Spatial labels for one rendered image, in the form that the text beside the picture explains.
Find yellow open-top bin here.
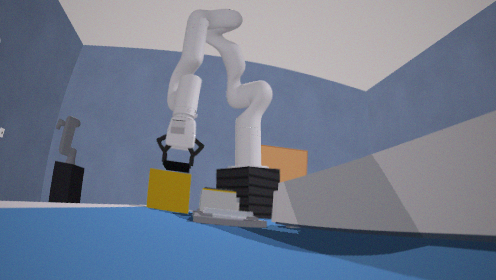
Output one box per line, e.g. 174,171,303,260
147,168,191,214

